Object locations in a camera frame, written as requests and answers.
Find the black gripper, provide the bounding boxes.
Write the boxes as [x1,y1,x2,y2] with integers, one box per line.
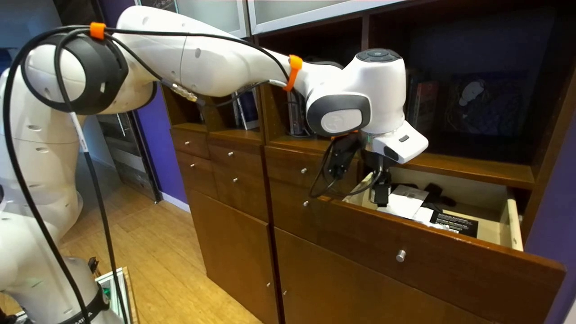
[362,151,393,207]

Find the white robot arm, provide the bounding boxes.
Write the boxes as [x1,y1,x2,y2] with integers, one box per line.
[0,6,429,324]

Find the white box in drawer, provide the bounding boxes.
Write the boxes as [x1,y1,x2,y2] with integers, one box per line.
[385,186,429,218]

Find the silver drawer knob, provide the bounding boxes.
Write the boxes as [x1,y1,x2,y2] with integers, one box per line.
[394,249,407,263]

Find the open wooden drawer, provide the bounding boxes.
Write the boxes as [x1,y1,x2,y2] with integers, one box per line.
[308,168,565,324]

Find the black labelled box in drawer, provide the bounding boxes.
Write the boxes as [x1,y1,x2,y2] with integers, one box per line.
[432,213,479,238]

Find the dark picture on shelf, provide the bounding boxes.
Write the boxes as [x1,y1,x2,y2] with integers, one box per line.
[443,72,526,137]

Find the brown wooden cabinet unit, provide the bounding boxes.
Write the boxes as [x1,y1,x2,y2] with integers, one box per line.
[166,0,574,324]

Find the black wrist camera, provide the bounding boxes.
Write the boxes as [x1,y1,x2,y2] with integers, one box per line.
[328,135,360,180]

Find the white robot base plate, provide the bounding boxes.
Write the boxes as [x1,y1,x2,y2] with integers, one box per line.
[97,267,139,324]

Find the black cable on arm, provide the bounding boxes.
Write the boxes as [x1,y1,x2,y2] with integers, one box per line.
[2,24,294,324]

